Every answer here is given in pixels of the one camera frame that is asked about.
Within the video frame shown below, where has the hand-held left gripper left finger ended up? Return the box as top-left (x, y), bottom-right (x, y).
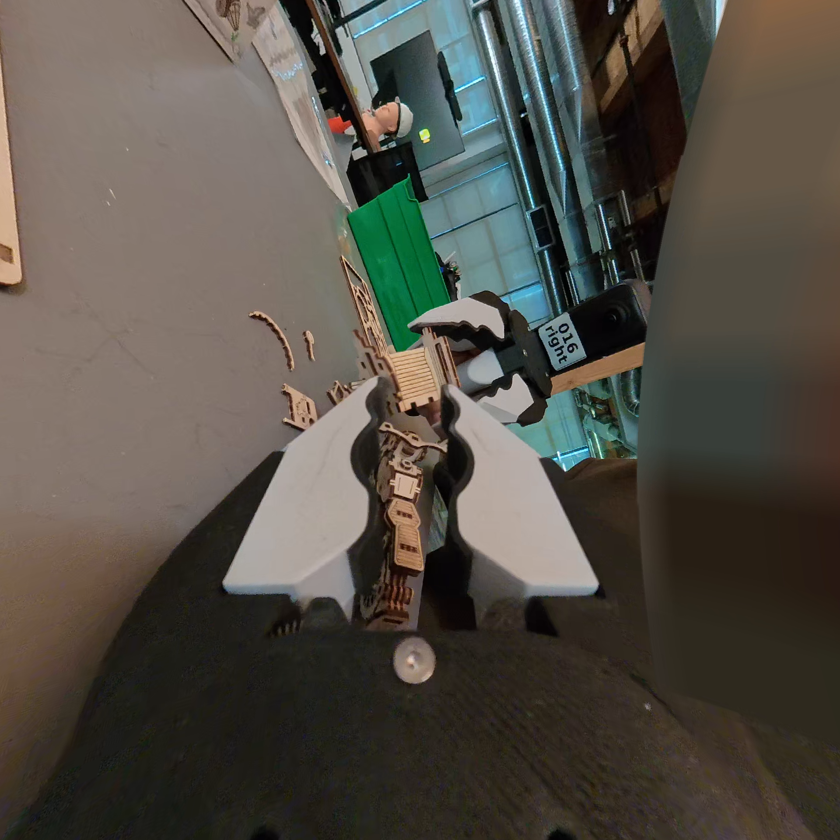
top-left (223, 375), bottom-right (395, 621)

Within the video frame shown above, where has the wooden beam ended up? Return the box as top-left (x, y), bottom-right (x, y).
top-left (550, 341), bottom-right (647, 399)

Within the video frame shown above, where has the plain wooden sheet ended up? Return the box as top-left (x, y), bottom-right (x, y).
top-left (0, 59), bottom-right (25, 287)

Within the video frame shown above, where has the black box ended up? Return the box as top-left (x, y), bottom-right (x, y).
top-left (346, 141), bottom-right (429, 208)

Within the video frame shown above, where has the curved toothed wooden piece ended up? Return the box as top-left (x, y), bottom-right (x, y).
top-left (248, 310), bottom-right (295, 372)

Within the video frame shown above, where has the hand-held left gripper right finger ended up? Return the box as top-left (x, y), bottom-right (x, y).
top-left (433, 385), bottom-right (600, 614)

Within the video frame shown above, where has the instruction booklet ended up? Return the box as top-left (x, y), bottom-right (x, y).
top-left (184, 0), bottom-right (278, 64)

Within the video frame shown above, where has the wooden truck model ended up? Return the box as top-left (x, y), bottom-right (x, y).
top-left (354, 348), bottom-right (462, 631)

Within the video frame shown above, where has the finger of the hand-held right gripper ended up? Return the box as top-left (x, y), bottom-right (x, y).
top-left (456, 353), bottom-right (534, 424)
top-left (407, 292), bottom-right (519, 349)

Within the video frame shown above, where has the green plastic bin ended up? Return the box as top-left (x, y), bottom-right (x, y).
top-left (346, 174), bottom-right (455, 355)

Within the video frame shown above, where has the mannequin head with white cap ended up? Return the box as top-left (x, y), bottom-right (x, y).
top-left (361, 97), bottom-right (415, 140)

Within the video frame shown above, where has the leftover wooden frame sheet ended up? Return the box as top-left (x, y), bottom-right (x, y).
top-left (340, 255), bottom-right (398, 395)

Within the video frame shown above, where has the flat instruction paper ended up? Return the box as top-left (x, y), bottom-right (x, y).
top-left (252, 5), bottom-right (353, 206)

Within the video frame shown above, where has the dark monitor screen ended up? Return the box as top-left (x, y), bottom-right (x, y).
top-left (369, 29), bottom-right (467, 173)

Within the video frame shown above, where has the black camera bar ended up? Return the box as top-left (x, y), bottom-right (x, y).
top-left (436, 51), bottom-right (464, 123)

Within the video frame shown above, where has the grey desk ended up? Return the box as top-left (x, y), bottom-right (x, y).
top-left (0, 0), bottom-right (395, 834)

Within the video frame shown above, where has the long wooden table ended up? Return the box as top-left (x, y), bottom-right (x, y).
top-left (305, 0), bottom-right (382, 153)

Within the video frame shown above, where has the silver ventilation duct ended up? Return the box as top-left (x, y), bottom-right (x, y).
top-left (469, 0), bottom-right (592, 316)

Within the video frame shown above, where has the small wooden panel piece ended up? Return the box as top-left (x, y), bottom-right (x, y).
top-left (281, 384), bottom-right (320, 431)

